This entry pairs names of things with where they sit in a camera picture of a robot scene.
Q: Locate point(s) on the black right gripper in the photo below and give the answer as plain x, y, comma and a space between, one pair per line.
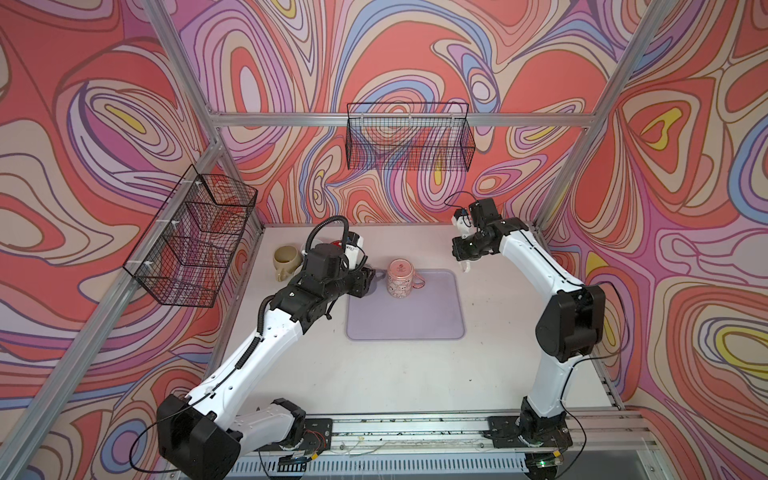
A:
460, 251

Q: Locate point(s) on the purple mug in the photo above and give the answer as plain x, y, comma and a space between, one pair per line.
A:
379, 281

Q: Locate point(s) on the black wire basket left wall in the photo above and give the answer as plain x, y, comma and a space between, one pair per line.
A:
199, 228

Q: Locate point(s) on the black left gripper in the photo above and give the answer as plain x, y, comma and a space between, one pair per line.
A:
361, 282

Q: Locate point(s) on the lavender plastic tray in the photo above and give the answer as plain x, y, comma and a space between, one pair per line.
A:
431, 313

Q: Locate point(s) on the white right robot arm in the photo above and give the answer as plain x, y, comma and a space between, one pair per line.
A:
569, 327

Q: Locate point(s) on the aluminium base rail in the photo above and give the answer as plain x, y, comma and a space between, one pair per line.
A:
364, 435

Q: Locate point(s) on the black wire basket wall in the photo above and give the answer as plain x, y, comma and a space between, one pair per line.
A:
199, 228
409, 136

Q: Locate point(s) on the beige speckled mug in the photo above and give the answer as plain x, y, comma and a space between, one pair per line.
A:
286, 260

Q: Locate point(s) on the black wire basket back wall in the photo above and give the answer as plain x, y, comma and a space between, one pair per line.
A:
409, 136

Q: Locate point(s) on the aluminium corner frame post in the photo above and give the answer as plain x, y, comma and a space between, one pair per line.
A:
637, 47

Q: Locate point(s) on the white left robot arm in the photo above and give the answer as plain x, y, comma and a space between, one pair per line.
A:
204, 433

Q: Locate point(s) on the pink patterned mug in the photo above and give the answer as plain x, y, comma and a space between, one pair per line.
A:
402, 278

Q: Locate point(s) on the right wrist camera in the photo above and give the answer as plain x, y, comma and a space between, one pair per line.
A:
462, 221

